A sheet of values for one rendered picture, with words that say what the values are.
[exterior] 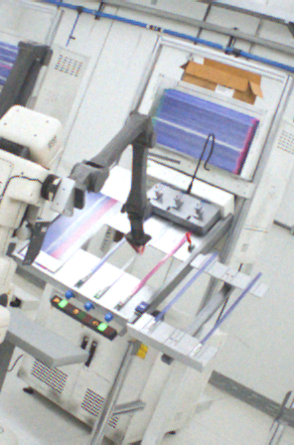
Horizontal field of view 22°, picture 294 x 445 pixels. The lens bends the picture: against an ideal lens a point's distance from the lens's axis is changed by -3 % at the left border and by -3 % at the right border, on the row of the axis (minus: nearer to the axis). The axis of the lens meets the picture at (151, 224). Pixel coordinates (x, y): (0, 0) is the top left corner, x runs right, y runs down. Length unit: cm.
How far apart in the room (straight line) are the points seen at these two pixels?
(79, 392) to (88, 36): 317
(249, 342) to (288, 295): 40
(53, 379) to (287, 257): 185
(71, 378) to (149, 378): 43
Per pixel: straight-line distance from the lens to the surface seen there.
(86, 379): 360
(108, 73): 575
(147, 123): 282
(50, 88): 439
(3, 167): 248
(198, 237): 334
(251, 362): 498
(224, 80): 388
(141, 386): 343
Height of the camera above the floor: 151
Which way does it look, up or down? 8 degrees down
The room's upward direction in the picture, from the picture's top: 20 degrees clockwise
